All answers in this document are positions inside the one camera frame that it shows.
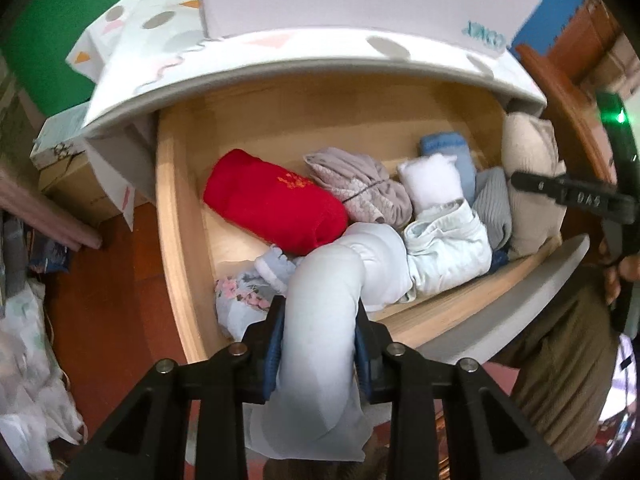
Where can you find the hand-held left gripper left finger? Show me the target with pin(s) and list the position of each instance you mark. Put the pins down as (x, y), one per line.
(274, 341)

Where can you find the grey underwear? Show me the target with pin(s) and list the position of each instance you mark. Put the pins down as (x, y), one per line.
(350, 175)

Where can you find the wooden drawer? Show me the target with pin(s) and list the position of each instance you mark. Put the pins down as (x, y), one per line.
(300, 125)

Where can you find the olive pants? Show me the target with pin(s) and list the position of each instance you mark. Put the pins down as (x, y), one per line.
(560, 360)

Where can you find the beige rolled garment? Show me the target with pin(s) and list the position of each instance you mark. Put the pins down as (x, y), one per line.
(530, 150)

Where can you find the pink floral print underwear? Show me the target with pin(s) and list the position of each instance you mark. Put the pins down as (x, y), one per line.
(240, 300)

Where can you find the small light blue garment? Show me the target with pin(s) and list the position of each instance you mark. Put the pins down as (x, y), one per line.
(275, 267)

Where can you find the grey ribbed garment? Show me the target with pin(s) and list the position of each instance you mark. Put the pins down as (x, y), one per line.
(492, 205)

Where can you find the red rolled underwear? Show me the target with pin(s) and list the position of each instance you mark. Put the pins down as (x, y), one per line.
(270, 200)

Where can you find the brown cardboard box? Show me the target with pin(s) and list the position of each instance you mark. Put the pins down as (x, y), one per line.
(75, 180)

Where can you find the crumpled white cloth pile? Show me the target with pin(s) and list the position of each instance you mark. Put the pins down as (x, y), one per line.
(30, 370)

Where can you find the light blue rolled underwear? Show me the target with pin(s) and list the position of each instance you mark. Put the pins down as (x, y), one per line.
(450, 145)

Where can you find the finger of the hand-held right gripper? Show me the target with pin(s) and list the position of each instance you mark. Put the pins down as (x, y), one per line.
(575, 195)

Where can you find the person's right hand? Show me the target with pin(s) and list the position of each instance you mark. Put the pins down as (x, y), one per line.
(629, 271)

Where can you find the white underwear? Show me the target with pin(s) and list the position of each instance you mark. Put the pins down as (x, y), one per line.
(430, 180)

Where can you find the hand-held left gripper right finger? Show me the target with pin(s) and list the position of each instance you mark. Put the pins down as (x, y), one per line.
(364, 360)

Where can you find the whitish blue folded garment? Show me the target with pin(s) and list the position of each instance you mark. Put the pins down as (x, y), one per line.
(450, 255)

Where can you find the brown wooden furniture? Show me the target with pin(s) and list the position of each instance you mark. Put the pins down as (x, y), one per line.
(565, 85)

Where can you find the dark blue floral underwear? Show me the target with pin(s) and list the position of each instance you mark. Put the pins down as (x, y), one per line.
(499, 261)

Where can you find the blue printed packet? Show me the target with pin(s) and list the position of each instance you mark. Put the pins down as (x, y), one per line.
(50, 257)

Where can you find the pale blue underwear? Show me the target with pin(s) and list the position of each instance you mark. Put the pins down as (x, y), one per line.
(320, 310)

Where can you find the plaid grey cloth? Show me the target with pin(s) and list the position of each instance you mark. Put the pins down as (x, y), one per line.
(12, 260)

